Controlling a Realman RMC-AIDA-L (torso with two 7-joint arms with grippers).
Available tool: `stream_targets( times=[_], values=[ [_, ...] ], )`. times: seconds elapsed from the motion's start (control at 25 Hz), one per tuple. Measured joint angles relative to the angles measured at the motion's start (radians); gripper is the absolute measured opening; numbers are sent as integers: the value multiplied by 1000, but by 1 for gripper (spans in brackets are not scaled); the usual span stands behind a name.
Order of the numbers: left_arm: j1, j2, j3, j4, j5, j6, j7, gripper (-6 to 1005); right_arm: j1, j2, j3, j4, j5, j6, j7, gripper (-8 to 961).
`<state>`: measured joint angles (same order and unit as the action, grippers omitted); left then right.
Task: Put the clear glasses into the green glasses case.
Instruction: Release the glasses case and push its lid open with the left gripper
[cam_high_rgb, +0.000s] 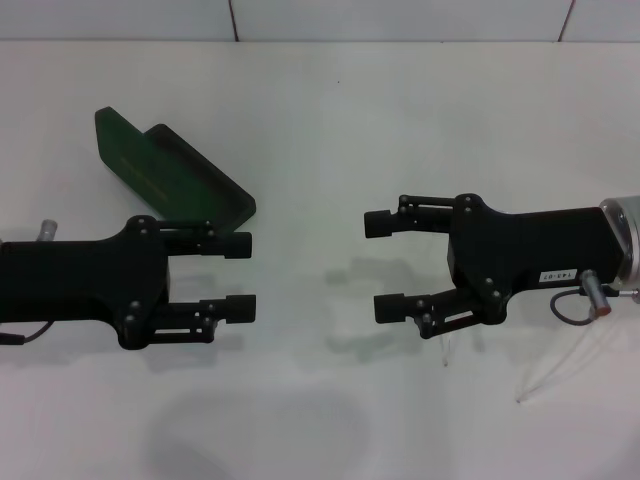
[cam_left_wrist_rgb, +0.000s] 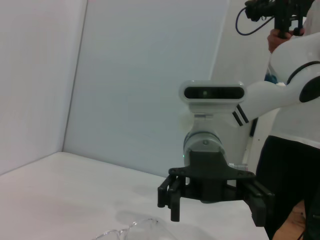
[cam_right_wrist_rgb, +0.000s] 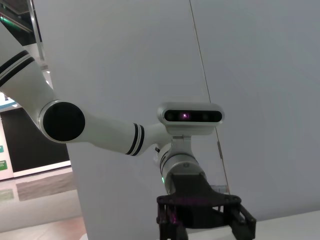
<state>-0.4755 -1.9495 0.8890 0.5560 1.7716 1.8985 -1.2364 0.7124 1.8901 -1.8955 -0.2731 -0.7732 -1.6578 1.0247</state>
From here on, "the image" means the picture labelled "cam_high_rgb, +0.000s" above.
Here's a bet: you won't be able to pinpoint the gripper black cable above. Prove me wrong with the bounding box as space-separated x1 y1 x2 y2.
551 285 640 327
0 322 56 346

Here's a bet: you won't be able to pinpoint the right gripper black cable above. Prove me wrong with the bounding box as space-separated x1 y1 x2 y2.
551 285 640 327

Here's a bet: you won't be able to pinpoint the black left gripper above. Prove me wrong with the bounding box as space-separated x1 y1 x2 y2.
0 215 174 350

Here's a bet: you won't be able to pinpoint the clear white glasses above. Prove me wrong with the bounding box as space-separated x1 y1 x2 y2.
439 319 619 405

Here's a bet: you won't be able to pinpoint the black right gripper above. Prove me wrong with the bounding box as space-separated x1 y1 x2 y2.
363 193 629 341

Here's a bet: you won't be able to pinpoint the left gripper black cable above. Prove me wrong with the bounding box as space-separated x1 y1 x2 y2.
0 322 56 346

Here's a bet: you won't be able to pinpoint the right gripper silver plug post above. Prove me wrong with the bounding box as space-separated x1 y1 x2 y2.
582 269 614 317

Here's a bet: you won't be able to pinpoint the green glasses case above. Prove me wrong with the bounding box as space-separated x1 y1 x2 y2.
93 105 257 236

